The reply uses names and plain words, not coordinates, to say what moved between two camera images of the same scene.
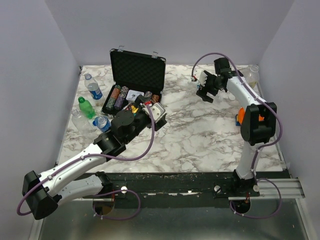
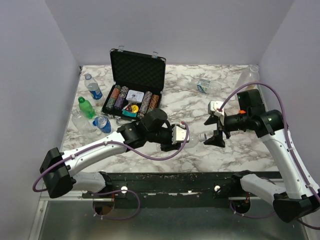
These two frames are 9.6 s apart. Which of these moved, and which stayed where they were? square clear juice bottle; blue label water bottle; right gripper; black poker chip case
Moved: right gripper
Stayed: black poker chip case; blue label water bottle; square clear juice bottle
